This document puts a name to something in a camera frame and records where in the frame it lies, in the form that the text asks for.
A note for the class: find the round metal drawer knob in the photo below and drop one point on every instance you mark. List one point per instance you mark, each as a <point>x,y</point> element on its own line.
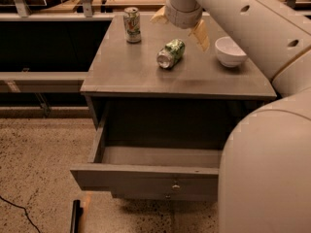
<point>175,186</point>

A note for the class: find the black bar on floor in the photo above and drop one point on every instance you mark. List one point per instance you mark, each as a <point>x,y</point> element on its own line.
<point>75,217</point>

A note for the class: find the open grey top drawer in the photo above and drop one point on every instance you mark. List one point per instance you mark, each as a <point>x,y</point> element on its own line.
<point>138,153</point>

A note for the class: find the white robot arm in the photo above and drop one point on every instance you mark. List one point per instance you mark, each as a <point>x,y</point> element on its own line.
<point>265,170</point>

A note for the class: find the grey wooden drawer cabinet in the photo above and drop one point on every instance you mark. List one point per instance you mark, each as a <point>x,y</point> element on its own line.
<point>128,75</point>

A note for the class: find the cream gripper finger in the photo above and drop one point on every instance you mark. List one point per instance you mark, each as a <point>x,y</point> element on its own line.
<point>159,17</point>
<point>200,34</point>

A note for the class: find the crushed green soda can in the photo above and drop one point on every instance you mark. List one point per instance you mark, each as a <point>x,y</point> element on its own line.
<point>171,54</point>

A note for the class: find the white ceramic bowl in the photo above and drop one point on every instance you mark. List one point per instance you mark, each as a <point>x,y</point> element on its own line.
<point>229,53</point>

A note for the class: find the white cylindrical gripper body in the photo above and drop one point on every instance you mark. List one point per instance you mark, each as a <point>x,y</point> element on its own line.
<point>184,17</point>

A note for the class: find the upright white green soda can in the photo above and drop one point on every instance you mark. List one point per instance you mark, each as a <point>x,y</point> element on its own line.
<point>131,20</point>

